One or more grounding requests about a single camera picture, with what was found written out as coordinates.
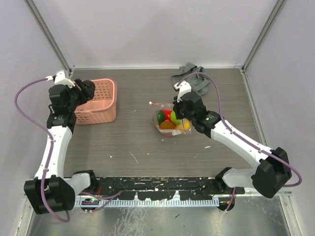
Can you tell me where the yellow lemon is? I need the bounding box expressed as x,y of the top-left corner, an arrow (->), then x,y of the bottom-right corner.
179,119 -> 190,131

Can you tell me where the green lime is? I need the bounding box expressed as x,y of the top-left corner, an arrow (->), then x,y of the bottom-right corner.
170,111 -> 181,125

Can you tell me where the pink plastic basket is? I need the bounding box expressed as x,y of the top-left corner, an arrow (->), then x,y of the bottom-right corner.
75,78 -> 117,125

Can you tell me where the red apple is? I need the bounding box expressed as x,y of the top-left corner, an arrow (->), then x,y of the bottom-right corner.
162,109 -> 172,120

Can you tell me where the clear zip top bag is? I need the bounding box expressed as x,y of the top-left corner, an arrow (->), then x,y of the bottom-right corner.
149,101 -> 191,136

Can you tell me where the red yellow mango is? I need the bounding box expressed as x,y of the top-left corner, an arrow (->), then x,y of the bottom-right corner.
159,120 -> 176,130

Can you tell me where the dark green fruit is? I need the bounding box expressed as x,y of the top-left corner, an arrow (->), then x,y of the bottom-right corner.
157,110 -> 165,125

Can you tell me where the dark brown round fruit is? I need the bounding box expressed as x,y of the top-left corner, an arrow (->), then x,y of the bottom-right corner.
83,80 -> 95,101

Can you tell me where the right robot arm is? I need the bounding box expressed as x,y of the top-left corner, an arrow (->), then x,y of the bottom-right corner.
173,92 -> 292,198

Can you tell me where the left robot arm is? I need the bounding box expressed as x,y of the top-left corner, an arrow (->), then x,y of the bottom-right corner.
24,79 -> 98,216

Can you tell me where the grey crumpled cloth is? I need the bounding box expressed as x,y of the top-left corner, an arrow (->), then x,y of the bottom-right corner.
170,63 -> 211,96

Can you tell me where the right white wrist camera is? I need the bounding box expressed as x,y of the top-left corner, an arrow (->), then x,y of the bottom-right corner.
173,81 -> 191,102

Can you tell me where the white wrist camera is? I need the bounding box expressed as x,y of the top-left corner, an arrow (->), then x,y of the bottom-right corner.
173,81 -> 191,102
45,70 -> 75,88

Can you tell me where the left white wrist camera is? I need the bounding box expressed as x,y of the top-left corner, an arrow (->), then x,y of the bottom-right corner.
45,70 -> 75,88

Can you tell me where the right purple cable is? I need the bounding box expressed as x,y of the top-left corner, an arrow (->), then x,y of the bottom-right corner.
177,72 -> 303,212

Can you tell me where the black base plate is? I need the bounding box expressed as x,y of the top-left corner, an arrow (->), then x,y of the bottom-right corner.
81,177 -> 233,201

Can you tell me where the grey cable duct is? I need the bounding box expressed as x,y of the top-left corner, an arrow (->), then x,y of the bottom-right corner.
74,197 -> 220,208

